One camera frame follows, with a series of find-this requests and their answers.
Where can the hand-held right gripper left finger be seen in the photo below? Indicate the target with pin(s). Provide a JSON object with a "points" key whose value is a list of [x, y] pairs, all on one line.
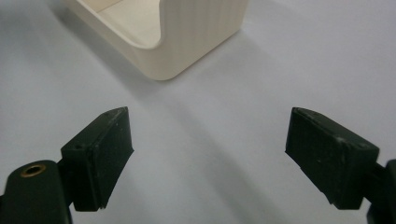
{"points": [[96, 161]]}

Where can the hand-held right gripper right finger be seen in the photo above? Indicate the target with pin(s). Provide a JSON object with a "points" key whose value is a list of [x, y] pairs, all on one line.
{"points": [[330, 155]]}

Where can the cream plastic container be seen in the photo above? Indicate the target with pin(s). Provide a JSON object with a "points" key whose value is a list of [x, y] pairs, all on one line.
{"points": [[186, 34]]}

